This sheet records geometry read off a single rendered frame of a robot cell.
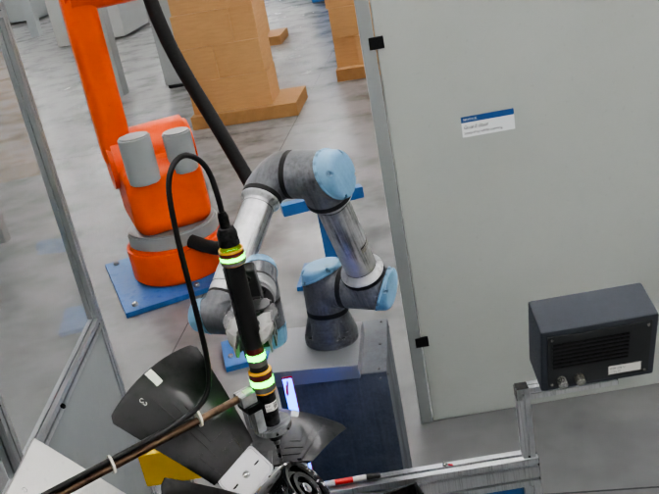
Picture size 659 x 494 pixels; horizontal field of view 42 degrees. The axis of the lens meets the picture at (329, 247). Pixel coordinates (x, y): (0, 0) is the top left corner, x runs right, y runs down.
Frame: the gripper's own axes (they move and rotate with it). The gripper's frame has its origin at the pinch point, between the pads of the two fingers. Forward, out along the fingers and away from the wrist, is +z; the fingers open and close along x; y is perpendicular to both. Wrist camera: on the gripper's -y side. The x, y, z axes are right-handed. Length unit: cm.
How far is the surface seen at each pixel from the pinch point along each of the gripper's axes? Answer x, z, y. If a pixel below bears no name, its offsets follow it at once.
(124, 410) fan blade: 23.9, 2.5, 8.6
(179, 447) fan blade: 15.8, 3.7, 17.3
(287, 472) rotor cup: -2.4, 6.5, 24.3
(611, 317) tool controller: -73, -33, 27
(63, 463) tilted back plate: 38.8, -0.5, 19.3
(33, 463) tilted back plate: 42.0, 3.6, 15.6
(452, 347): -53, -182, 115
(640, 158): -134, -182, 46
